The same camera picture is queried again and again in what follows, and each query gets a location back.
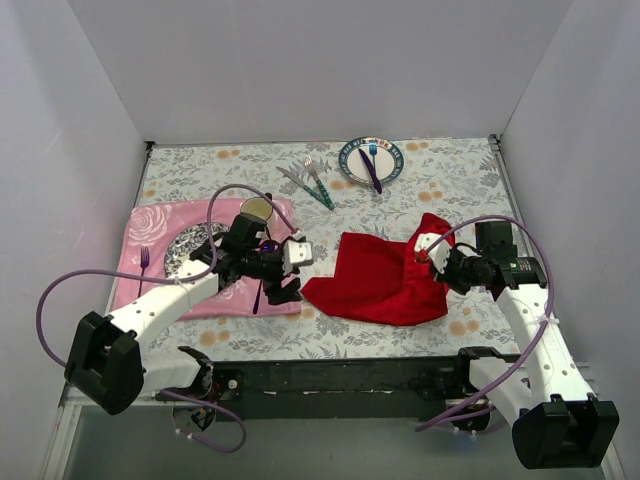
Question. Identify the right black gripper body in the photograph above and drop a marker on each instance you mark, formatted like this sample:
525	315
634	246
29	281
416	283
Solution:
451	276

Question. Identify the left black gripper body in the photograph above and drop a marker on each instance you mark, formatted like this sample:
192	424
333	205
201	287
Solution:
279	282

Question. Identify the red cloth napkin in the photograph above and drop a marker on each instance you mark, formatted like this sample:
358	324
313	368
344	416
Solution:
380	281

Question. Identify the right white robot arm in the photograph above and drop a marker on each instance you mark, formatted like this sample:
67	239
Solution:
556	420

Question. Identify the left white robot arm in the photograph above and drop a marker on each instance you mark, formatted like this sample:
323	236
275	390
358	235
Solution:
110	361

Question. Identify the purple spoon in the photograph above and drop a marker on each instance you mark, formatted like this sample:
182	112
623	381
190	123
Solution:
260	295

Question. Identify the cream enamel mug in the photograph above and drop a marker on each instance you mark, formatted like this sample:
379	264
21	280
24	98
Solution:
260	208

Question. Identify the blue floral plate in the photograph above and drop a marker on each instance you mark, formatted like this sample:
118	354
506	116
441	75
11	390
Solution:
181	247

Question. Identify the pink floral placemat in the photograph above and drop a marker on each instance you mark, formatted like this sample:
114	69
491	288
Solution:
156	226

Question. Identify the purple fork on placemat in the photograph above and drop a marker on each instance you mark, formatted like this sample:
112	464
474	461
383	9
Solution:
144	264

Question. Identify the white plate blue rim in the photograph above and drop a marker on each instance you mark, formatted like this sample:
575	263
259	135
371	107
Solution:
389	161

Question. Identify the purple knife on plate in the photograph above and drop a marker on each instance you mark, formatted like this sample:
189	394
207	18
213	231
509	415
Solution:
369	167

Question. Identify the blue fork on plate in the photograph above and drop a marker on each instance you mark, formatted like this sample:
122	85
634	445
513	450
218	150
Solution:
373	153

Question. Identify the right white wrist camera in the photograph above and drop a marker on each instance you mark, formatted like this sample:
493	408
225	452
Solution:
433	248

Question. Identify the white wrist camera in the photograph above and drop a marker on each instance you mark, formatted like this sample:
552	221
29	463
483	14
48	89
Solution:
433	248
296	254

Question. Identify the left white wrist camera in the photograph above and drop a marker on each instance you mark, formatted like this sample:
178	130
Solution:
296	254

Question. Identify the teal handled knife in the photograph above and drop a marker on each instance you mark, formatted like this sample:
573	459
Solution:
299	182

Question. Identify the teal handled fork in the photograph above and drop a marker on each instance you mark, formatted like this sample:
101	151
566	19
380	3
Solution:
311	168

